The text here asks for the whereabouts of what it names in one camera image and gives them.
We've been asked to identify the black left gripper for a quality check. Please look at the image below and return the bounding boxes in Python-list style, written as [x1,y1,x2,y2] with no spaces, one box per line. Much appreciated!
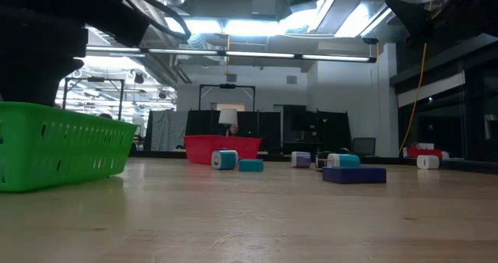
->
[0,5,89,107]

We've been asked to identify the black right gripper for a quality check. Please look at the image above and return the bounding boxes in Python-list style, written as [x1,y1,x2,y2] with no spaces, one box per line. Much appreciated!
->
[384,0,498,50]

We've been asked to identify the green plastic basket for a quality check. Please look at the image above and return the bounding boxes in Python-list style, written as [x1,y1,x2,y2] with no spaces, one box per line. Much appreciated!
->
[0,101,139,193]

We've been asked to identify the white cylinder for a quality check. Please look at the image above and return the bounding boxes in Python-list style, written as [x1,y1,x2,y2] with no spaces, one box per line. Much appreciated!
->
[416,154,440,170]

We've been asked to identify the teal and white wall charger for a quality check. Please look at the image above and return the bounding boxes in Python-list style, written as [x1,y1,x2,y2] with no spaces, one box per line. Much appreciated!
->
[211,149,239,170]
[317,153,361,169]

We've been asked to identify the black wall charger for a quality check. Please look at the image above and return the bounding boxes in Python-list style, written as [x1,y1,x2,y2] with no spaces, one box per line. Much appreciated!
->
[314,150,331,170]

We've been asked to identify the navy small box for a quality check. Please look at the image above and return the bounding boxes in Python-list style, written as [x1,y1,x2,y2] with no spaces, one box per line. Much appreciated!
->
[321,166,388,185]

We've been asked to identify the purple and white wall charger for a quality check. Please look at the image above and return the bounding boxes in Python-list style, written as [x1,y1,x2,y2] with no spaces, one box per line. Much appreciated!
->
[290,150,312,169]

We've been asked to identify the teal small box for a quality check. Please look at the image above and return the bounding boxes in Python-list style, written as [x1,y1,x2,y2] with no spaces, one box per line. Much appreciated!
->
[238,158,265,173]

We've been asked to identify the red storage bin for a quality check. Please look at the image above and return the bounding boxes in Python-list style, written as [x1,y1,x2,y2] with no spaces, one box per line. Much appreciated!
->
[406,146,444,160]

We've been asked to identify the black room partition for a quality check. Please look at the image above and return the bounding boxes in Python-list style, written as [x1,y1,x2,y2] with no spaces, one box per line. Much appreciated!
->
[185,109,282,151]
[282,105,351,155]

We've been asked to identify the grey curtain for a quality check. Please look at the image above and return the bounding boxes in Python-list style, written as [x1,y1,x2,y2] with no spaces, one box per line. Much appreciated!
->
[144,110,190,152]

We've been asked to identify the long ceiling light bar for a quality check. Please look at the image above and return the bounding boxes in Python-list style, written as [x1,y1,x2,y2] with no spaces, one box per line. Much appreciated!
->
[85,47,377,64]

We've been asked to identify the red plastic basket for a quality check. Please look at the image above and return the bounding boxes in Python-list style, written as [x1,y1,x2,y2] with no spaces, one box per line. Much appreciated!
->
[183,135,262,166]

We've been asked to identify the white shade table lamp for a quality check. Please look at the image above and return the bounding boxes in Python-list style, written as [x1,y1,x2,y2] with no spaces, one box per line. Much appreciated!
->
[218,107,239,136]

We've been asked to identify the yellow hanging cable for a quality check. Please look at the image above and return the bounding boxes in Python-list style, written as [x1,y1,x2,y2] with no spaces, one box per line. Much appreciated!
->
[397,0,437,157]

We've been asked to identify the black camera rig frame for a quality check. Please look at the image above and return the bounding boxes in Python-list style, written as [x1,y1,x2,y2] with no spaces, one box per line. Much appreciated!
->
[198,83,257,112]
[61,76,125,121]

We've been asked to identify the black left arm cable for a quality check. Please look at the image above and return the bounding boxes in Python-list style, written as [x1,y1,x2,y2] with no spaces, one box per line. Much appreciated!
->
[103,0,192,42]

